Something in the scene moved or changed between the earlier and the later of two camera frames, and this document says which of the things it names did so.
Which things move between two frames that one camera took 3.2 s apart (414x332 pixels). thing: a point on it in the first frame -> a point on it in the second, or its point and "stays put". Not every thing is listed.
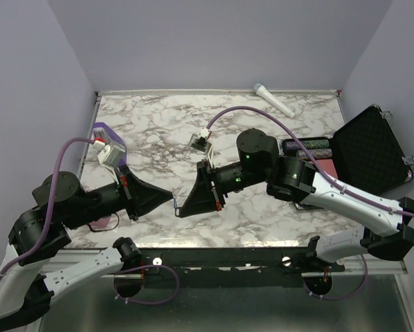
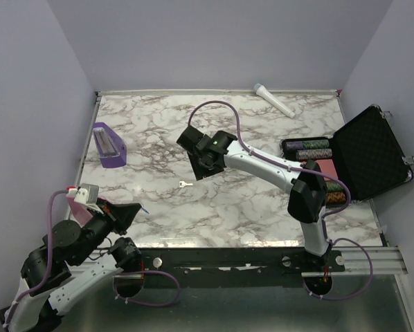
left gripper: (144, 196) -> (118, 214)
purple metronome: (113, 140) stays put
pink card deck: (329, 167) stays put
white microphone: (260, 89) stays put
